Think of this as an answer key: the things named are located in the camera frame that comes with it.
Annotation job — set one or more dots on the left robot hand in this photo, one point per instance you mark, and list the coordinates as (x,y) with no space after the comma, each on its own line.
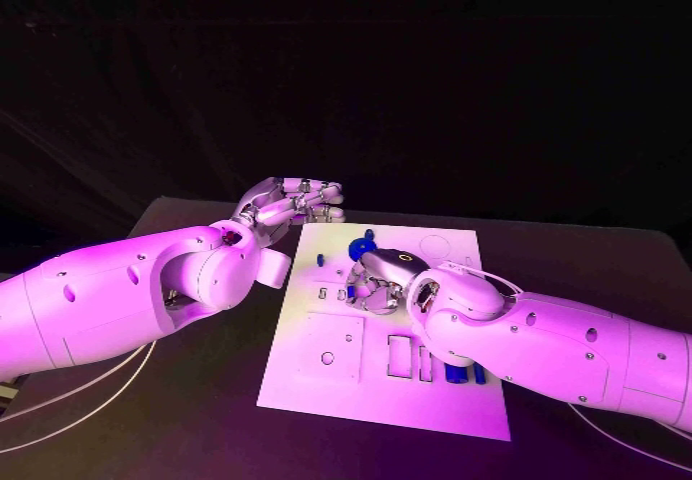
(286,208)

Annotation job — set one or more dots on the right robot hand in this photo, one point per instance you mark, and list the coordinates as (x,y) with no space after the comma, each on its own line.
(387,268)

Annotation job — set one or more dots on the short blue peg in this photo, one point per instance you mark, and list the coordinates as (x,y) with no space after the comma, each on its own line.
(351,292)

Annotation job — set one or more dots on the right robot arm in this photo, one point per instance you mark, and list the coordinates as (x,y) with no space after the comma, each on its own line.
(541,337)

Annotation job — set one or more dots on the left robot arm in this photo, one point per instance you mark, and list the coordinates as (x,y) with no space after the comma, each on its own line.
(103,296)

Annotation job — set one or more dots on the white task board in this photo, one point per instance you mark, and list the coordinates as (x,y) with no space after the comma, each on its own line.
(347,337)

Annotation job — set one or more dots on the blue gear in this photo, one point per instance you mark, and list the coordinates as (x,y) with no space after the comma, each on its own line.
(358,248)

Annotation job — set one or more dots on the small blue peg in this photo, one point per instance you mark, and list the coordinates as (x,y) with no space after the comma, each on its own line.
(370,234)

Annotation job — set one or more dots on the thick blue cylinder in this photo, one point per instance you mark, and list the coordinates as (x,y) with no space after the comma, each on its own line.
(455,373)

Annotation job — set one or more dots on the thin blue cylinder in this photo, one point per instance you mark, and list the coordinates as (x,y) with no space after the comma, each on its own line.
(479,374)

